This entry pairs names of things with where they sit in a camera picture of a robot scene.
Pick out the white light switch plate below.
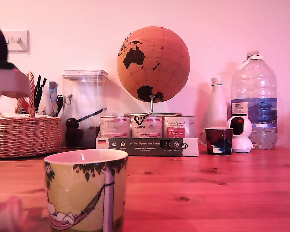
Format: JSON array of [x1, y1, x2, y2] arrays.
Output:
[[2, 30, 29, 52]]

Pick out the black coffee scoop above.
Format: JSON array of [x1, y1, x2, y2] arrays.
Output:
[[66, 107, 108, 130]]

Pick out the small dark painted mug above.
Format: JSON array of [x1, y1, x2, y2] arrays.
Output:
[[199, 127, 234, 156]]

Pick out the dark coffee beans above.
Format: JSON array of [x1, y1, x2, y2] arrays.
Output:
[[65, 125, 101, 148]]

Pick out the small white round camera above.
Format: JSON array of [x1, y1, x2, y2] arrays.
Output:
[[226, 115, 254, 153]]

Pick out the silver can pink label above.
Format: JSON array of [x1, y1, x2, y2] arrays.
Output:
[[100, 116, 131, 139]]

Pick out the white papers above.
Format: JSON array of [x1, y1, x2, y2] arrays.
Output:
[[0, 112, 53, 119]]

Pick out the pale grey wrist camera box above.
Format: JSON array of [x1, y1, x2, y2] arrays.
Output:
[[0, 61, 31, 98]]

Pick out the blue white packet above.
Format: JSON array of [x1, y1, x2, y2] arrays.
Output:
[[49, 81, 58, 105]]

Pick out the cork globe on metal stand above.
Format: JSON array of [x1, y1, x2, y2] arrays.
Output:
[[116, 26, 191, 117]]

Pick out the black pen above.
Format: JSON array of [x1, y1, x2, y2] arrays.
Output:
[[37, 78, 48, 110], [34, 75, 42, 110]]

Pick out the red packet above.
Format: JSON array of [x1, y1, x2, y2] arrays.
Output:
[[21, 97, 29, 114]]

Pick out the clear plastic storage container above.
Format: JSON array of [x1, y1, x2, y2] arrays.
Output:
[[62, 69, 109, 148]]

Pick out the black white cardboard tray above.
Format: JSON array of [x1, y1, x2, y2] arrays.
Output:
[[96, 137, 199, 157]]

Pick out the dark brown handled tool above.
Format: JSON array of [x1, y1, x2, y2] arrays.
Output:
[[55, 95, 65, 116]]

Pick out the white insulated bottle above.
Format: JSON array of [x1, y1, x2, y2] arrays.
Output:
[[206, 76, 229, 129]]

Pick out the silver can black scribble logo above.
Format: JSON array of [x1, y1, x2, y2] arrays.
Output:
[[130, 116, 164, 139]]

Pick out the wicker basket with handle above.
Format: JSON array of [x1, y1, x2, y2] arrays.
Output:
[[0, 71, 63, 158]]

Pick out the large clear water bottle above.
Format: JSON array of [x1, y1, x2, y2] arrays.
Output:
[[231, 50, 279, 150]]

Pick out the yellow hammock print mug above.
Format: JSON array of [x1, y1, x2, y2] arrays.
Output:
[[43, 148, 129, 232]]

